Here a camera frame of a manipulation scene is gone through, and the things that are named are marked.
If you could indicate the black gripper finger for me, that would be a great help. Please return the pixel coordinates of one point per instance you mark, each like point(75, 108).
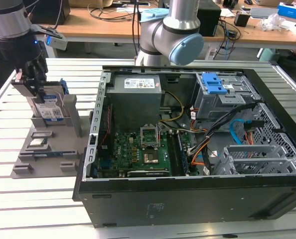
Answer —
point(28, 84)
point(40, 87)

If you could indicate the silver CPU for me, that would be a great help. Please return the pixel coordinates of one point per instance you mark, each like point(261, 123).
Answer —
point(38, 142)

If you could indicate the large black box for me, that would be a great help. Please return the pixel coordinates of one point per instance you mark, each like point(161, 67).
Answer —
point(60, 12)

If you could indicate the CPU socket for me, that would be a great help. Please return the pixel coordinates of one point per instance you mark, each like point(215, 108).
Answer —
point(150, 135)

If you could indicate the gold chipset heat sink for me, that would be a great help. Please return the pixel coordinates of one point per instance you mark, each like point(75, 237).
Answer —
point(150, 158)

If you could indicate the small black container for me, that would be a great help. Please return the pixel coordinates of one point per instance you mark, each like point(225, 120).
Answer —
point(241, 20)

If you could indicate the blue RAM stick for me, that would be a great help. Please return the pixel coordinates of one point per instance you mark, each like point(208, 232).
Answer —
point(182, 152)

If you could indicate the green motherboard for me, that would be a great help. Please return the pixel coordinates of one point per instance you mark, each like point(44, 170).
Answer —
point(124, 149)

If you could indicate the dark RAM stick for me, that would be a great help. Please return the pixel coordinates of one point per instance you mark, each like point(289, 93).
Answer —
point(48, 155)

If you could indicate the black open PC case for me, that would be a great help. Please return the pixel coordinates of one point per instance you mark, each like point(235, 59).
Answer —
point(188, 204)

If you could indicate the drive cage with blue latch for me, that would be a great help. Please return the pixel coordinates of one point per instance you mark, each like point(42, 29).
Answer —
point(212, 104)

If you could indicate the black desktop computer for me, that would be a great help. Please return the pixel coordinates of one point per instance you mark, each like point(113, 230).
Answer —
point(210, 22)

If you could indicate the hard disk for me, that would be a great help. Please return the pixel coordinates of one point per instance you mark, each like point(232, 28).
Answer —
point(50, 104)

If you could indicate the grey parts rack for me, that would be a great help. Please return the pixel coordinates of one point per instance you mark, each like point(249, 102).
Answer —
point(60, 147)

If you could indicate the blue cardboard box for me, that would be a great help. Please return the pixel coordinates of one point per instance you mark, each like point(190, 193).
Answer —
point(292, 11)

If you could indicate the crumpled clear plastic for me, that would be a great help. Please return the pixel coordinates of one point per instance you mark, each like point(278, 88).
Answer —
point(272, 22)

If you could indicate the black graphics card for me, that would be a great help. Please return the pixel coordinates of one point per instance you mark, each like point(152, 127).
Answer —
point(148, 173)

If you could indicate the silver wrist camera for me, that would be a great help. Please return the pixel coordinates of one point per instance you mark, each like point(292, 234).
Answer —
point(57, 43)

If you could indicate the wooden desk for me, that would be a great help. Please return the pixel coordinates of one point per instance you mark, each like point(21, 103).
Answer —
point(100, 27)

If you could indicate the grey power supply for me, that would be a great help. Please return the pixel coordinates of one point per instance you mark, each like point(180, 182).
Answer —
point(133, 104)

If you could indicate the metal disk bay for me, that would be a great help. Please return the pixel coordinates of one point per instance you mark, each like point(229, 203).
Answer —
point(252, 152)

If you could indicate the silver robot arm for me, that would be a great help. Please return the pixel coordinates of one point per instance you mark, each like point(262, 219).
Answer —
point(180, 22)

